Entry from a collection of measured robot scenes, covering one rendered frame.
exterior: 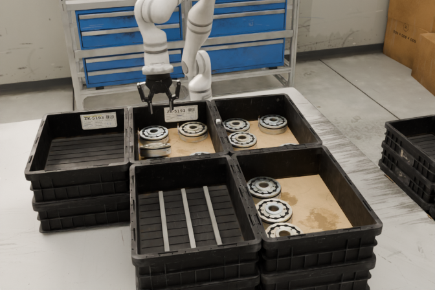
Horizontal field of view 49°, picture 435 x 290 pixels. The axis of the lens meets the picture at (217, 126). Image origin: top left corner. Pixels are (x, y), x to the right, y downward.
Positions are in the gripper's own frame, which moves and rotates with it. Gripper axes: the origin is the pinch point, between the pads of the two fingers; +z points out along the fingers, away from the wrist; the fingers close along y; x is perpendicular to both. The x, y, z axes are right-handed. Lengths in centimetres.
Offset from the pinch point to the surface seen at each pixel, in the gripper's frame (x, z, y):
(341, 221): 42, 20, -46
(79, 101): -188, 75, 57
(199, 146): -5.5, 18.7, -12.0
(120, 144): -12.3, 18.3, 15.5
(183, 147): -6.0, 18.6, -6.6
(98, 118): -20.0, 11.0, 22.5
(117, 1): -190, 6, 21
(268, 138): -6.5, 18.9, -37.5
